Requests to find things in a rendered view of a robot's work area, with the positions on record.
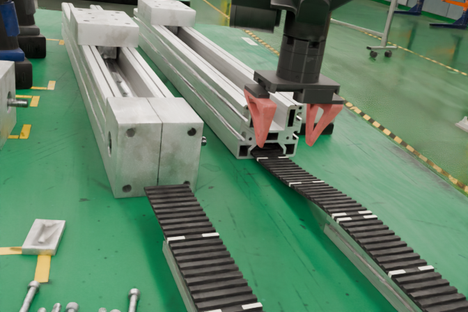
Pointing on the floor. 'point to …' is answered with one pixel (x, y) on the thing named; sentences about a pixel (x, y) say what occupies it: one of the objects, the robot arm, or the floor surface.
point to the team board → (387, 17)
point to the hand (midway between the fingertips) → (285, 140)
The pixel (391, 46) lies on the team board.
